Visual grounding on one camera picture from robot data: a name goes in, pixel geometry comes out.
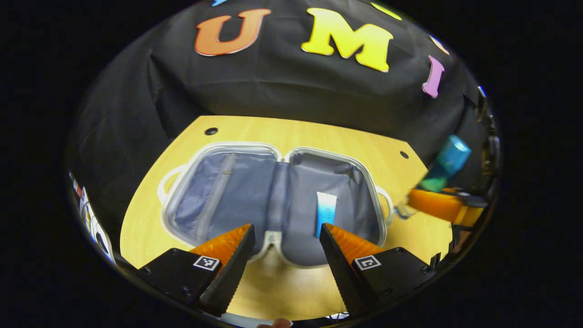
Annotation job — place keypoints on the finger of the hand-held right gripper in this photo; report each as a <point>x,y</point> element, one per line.
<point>432,205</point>

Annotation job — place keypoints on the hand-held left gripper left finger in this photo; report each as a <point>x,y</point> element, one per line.
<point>234,269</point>

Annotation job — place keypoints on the white printed board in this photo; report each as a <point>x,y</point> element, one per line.
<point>93,223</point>

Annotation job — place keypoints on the green bottle with blue cap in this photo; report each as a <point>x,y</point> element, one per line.
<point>444,166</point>

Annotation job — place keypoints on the blue and white tube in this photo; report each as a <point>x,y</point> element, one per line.
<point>325,212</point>

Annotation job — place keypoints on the black backdrop cloth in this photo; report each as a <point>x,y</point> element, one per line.
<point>296,91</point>

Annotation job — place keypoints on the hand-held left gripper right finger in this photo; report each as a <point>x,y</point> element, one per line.
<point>339,269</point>

